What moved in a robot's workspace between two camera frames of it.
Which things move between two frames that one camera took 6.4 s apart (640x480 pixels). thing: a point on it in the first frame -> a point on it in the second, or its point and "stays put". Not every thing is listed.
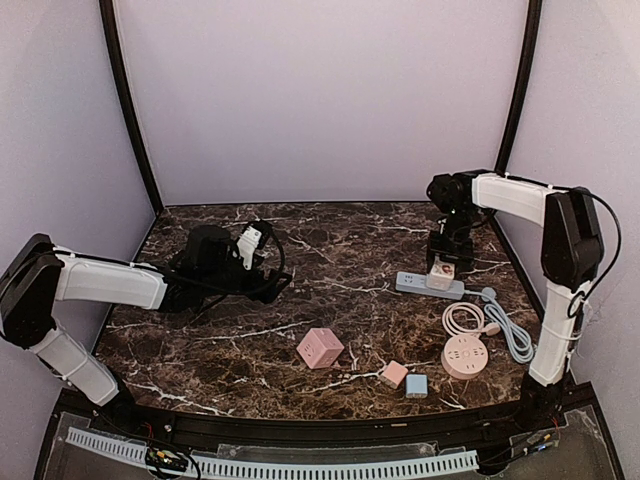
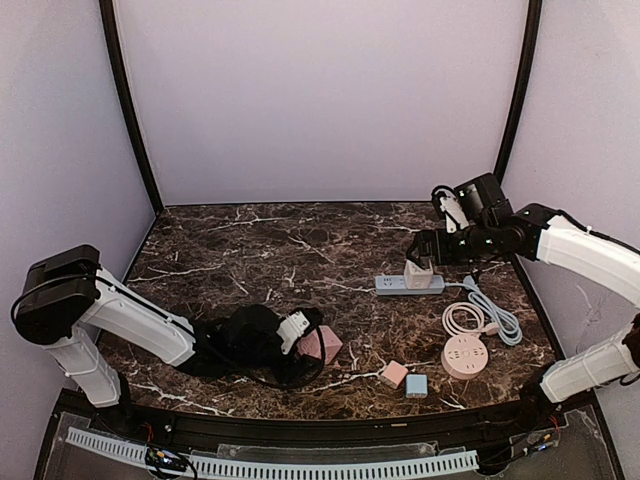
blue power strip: (417, 283) -> (395, 285)
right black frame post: (522, 87) stays put
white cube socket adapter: (440, 274) -> (416, 277)
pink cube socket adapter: (320, 347) stays put
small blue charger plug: (416, 386) stays put
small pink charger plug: (393, 374) stays put
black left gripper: (270, 282) -> (288, 368)
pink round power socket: (464, 357) stays put
